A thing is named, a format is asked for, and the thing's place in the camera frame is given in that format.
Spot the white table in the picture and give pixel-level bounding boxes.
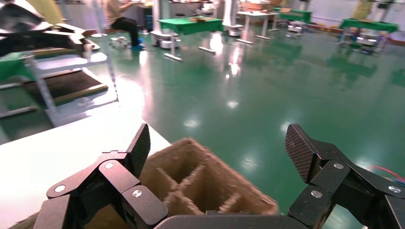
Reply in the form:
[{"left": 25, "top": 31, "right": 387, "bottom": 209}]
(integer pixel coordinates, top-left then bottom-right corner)
[{"left": 235, "top": 10, "right": 280, "bottom": 45}]

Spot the brown cardboard box with dividers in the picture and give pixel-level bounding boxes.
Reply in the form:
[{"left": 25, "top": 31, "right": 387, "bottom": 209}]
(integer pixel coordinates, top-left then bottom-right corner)
[{"left": 9, "top": 138, "right": 280, "bottom": 229}]

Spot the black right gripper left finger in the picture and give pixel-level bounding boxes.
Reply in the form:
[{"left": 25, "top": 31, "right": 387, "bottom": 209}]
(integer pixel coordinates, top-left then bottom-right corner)
[{"left": 33, "top": 123, "right": 169, "bottom": 229}]

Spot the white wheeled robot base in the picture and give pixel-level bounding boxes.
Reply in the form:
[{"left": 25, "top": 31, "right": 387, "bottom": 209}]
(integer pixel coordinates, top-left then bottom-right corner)
[
  {"left": 221, "top": 0, "right": 245, "bottom": 38},
  {"left": 355, "top": 30, "right": 386, "bottom": 47},
  {"left": 286, "top": 20, "right": 308, "bottom": 35},
  {"left": 149, "top": 0, "right": 181, "bottom": 50}
]

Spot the white frame shelf rack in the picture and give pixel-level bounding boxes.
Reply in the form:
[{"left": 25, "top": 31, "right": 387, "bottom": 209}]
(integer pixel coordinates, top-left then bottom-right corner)
[{"left": 0, "top": 47, "right": 120, "bottom": 128}]

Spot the green cloth covered table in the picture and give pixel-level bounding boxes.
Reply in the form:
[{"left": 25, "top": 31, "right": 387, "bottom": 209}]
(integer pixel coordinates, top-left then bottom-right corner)
[
  {"left": 272, "top": 7, "right": 313, "bottom": 24},
  {"left": 157, "top": 16, "right": 224, "bottom": 62},
  {"left": 339, "top": 17, "right": 400, "bottom": 46}
]

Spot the seated person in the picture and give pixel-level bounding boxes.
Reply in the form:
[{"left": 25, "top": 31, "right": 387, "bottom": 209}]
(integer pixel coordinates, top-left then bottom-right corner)
[{"left": 105, "top": 0, "right": 146, "bottom": 51}]

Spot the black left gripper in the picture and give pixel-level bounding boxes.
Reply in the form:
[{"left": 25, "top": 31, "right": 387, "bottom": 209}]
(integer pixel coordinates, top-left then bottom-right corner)
[{"left": 0, "top": 0, "right": 101, "bottom": 57}]

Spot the coloured wire harness bundle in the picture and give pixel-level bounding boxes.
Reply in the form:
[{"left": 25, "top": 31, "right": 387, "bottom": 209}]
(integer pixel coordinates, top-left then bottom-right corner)
[{"left": 372, "top": 164, "right": 405, "bottom": 187}]

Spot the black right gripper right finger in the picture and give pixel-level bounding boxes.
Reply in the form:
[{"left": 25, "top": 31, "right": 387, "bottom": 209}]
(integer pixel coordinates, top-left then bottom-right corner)
[{"left": 284, "top": 123, "right": 405, "bottom": 229}]

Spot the green cloth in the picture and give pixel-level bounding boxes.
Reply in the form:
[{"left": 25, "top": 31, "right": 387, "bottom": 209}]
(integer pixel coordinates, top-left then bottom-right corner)
[{"left": 0, "top": 51, "right": 36, "bottom": 82}]

